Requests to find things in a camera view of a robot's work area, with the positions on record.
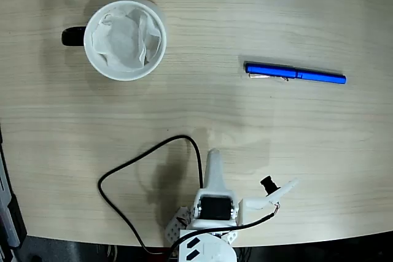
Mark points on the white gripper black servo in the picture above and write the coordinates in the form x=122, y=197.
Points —
x=215, y=207

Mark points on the blue pen with metal clip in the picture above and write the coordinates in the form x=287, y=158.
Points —
x=319, y=76

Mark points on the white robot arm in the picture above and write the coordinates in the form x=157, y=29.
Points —
x=212, y=248

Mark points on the crumpled white tissue paper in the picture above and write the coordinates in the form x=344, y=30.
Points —
x=122, y=41

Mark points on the grey and black stand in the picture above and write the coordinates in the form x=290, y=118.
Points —
x=7, y=213

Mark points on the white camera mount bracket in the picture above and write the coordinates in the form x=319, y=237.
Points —
x=256, y=203

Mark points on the black wrist camera lens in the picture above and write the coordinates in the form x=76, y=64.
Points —
x=270, y=185

